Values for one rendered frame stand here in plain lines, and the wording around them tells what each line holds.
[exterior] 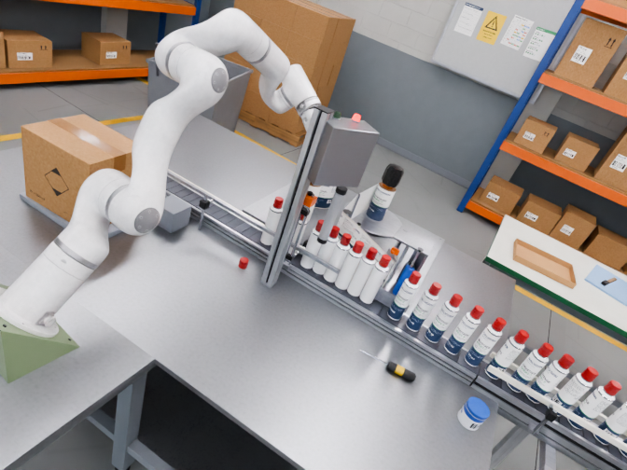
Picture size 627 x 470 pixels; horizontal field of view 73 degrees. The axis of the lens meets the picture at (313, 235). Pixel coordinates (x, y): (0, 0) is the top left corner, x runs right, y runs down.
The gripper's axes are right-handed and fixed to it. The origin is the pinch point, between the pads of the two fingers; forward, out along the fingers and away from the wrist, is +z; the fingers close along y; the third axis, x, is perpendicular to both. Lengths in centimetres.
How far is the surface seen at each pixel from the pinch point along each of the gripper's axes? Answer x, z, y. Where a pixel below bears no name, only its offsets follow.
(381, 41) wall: 145, -195, 396
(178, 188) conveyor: 69, -25, -16
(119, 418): 82, 47, -67
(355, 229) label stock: 19.4, 25.3, 15.6
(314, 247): 25.5, 24.9, -2.2
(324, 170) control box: -5.9, 7.7, -15.7
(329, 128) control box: -15.3, -0.6, -16.6
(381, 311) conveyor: 19, 56, 7
